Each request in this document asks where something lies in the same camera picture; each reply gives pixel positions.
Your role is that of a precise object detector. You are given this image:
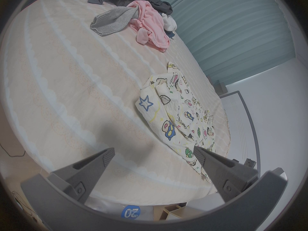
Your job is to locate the black cable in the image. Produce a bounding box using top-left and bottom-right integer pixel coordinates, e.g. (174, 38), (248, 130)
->
(0, 143), (26, 158)

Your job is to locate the blue-green curtain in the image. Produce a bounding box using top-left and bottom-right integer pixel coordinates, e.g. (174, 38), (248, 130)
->
(100, 0), (297, 86)

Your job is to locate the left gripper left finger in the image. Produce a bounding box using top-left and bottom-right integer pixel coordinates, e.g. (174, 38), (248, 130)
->
(49, 147), (115, 205)

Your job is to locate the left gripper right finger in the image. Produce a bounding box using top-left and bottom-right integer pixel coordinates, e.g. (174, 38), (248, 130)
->
(194, 146), (258, 204)

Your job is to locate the white printed pyjama top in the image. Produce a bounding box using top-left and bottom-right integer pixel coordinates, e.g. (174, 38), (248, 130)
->
(135, 61), (217, 182)

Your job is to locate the pale grey knitted garment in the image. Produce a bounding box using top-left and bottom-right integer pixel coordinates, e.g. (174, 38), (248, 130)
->
(90, 6), (140, 37)

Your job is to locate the bed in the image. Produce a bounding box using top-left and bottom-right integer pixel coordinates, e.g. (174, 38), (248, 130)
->
(2, 0), (261, 200)

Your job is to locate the pink garment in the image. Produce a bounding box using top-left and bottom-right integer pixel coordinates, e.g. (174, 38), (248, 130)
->
(128, 0), (170, 53)

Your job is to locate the white garment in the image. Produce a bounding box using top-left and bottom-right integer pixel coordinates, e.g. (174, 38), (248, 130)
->
(162, 13), (177, 31)

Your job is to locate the grey bedside table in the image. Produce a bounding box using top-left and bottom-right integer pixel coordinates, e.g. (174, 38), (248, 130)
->
(207, 77), (227, 96)

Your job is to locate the light wooden stool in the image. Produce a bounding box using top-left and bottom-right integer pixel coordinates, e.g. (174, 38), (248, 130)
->
(159, 202), (190, 222)

